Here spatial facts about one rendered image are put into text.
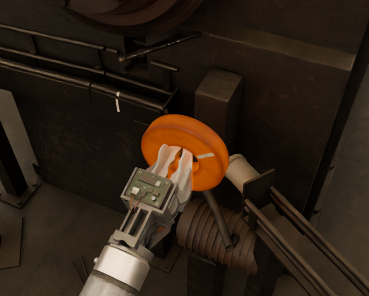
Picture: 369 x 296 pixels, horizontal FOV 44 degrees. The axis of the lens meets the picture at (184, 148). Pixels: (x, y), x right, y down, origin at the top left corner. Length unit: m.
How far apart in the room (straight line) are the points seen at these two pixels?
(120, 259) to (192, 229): 0.43
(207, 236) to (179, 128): 0.39
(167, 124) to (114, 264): 0.23
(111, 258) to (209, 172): 0.23
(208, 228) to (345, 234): 0.80
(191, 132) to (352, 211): 1.18
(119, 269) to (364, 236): 1.24
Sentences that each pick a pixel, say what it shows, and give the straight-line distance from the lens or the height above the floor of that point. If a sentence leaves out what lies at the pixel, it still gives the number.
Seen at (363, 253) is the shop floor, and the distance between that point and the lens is 1.74.
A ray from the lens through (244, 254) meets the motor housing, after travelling 1.05.
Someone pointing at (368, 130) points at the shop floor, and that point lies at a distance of 2.13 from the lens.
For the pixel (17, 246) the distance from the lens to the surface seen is 1.72.
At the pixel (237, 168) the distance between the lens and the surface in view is 0.94.
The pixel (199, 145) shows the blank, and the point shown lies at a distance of 0.73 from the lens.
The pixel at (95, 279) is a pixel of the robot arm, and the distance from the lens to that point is 0.67.
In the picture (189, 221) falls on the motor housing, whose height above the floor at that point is 0.53.
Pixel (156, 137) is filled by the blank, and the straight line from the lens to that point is 0.76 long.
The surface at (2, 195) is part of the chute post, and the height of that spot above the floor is 0.01.
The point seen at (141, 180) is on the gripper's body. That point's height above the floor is 0.89.
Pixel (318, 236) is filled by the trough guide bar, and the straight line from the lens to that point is 0.89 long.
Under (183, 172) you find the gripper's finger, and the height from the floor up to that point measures 0.84.
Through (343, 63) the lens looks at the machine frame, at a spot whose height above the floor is 0.87.
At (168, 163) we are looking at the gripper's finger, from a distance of 0.75.
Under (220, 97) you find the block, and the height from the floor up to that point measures 0.80.
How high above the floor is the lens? 1.42
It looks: 48 degrees down
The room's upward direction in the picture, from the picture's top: straight up
